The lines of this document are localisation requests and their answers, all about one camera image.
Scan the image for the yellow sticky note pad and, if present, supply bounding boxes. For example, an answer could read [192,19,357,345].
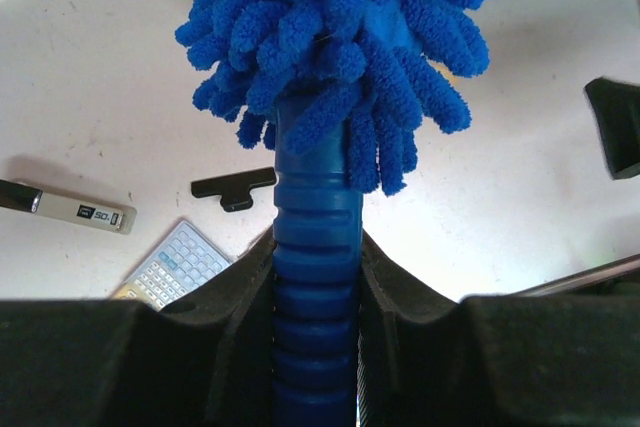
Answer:
[433,63,458,84]

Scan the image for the blue microfiber duster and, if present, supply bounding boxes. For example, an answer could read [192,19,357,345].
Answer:
[175,0,490,426]

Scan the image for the yellow grey calculator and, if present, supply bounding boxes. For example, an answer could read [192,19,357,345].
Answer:
[112,220,231,311]

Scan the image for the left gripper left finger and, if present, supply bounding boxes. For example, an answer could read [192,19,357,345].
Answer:
[1,234,274,426]

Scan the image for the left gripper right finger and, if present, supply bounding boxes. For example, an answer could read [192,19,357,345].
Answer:
[358,237,639,426]

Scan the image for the black T-shaped plastic part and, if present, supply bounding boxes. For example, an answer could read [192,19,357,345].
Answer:
[190,167,277,213]

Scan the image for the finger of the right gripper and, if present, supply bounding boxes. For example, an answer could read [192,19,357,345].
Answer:
[584,77,639,180]

